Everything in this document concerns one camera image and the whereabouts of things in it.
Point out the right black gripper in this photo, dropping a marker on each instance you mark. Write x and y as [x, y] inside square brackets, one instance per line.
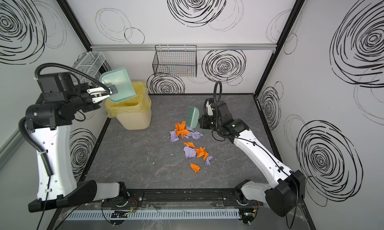
[203, 122]

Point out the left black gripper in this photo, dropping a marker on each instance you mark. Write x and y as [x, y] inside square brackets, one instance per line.
[88, 96]

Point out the mint green hand brush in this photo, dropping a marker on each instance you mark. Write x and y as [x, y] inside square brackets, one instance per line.
[192, 119]

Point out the mint green dustpan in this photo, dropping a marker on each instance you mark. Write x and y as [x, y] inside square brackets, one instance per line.
[119, 82]

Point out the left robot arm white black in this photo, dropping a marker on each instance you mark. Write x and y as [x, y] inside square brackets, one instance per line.
[46, 126]

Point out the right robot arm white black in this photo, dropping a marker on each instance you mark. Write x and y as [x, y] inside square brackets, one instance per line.
[239, 133]

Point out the purple paper scrap back right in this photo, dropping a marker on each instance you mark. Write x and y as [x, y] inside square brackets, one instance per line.
[194, 135]

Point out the orange paper scrap near bin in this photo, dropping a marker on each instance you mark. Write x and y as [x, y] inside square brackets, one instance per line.
[181, 129]

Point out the orange paper scrap beside purple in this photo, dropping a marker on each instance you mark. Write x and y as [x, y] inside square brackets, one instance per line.
[190, 145]

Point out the large orange paper scrap front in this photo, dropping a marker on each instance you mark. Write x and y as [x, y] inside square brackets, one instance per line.
[202, 153]

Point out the large purple paper scrap front right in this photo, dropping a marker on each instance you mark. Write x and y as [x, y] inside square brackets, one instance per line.
[189, 152]

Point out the purple paper scrap back left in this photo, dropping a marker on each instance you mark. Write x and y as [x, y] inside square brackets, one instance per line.
[174, 136]

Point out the purple paper scrap front left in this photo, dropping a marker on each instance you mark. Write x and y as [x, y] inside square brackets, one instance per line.
[208, 161]

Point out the yellow plastic bin liner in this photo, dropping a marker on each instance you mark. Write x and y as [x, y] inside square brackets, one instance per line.
[141, 98]

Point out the small orange scrap front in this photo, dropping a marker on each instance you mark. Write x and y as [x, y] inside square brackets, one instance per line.
[196, 168]

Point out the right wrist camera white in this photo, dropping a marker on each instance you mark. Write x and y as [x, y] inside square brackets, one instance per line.
[208, 109]

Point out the black wire wall basket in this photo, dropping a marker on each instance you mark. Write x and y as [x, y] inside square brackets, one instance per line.
[176, 59]

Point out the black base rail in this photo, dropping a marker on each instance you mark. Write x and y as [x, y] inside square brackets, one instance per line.
[186, 196]

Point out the white slotted cable duct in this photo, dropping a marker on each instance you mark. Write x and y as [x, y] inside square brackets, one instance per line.
[193, 214]

